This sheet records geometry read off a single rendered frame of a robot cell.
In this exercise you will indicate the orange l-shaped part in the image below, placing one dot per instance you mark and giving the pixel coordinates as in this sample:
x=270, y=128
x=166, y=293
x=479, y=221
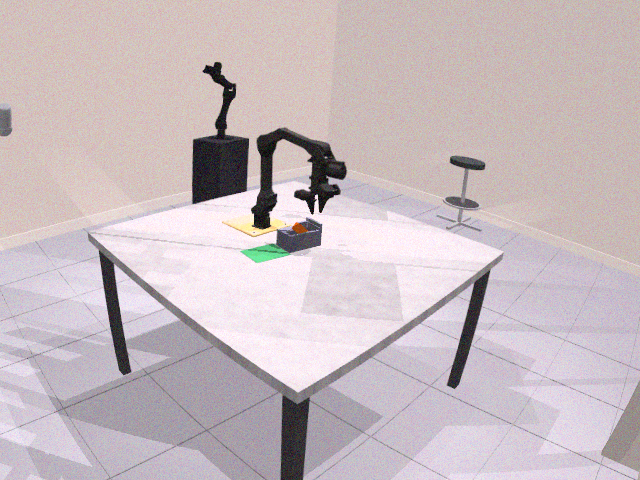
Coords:
x=298, y=228

